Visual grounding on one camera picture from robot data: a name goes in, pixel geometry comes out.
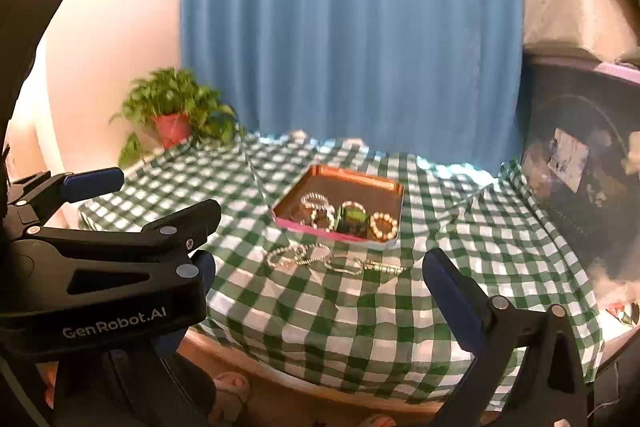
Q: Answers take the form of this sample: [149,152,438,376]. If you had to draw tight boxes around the dark green bead bracelet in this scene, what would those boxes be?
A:
[338,200,369,236]

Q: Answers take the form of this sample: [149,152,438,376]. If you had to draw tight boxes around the gold chain with bar clasp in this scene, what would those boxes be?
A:
[325,256,407,277]

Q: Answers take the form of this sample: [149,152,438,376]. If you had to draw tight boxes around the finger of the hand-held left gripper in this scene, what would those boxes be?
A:
[15,200,222,303]
[7,167,125,228]

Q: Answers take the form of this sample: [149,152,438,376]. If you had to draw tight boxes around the brown bead bracelet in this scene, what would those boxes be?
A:
[369,211,400,242]

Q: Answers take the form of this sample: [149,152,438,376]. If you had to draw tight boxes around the silver chain bracelet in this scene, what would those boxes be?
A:
[295,242,334,266]

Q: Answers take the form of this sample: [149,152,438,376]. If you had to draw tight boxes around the clear storage bin purple lid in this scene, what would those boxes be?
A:
[516,51,640,305]

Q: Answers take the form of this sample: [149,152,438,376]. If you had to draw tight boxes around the blue curtain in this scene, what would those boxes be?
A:
[179,0,568,180]

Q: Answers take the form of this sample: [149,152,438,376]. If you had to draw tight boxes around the potted green plant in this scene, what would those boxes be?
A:
[111,67,247,168]

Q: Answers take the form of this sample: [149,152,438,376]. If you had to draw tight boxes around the copper metal tray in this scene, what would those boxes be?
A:
[271,164,405,249]

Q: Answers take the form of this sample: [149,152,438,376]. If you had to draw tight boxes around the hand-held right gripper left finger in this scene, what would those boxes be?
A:
[105,251,217,427]

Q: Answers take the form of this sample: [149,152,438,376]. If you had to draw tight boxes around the floral patterned cloth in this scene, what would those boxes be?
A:
[604,299,640,329]

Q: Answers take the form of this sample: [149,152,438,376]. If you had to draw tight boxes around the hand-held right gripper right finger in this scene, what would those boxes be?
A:
[422,248,588,427]

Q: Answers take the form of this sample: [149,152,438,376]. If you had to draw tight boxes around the green checkered tablecloth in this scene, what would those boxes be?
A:
[77,132,608,413]

